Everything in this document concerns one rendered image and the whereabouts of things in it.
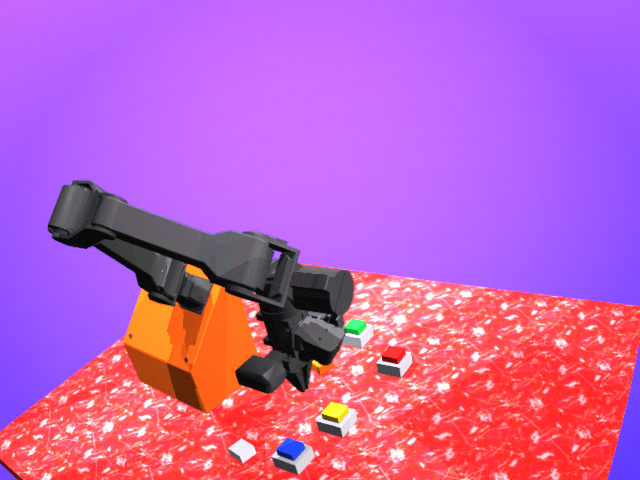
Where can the yellow button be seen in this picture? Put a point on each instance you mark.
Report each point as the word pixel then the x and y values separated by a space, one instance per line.
pixel 337 420

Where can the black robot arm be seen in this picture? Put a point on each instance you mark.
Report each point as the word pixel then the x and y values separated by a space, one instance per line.
pixel 158 250

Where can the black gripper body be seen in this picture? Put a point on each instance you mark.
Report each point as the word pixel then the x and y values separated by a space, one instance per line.
pixel 266 374

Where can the small white block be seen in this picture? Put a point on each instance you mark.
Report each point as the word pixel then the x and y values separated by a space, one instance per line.
pixel 242 450

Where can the red button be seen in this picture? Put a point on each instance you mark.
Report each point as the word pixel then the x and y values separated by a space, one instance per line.
pixel 394 362

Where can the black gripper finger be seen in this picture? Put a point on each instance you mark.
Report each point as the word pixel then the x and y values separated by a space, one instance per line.
pixel 306 369
pixel 296 377

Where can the blue button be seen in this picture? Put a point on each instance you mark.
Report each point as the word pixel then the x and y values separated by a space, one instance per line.
pixel 293 456

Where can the green button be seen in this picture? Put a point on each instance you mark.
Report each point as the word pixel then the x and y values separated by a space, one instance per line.
pixel 359 333

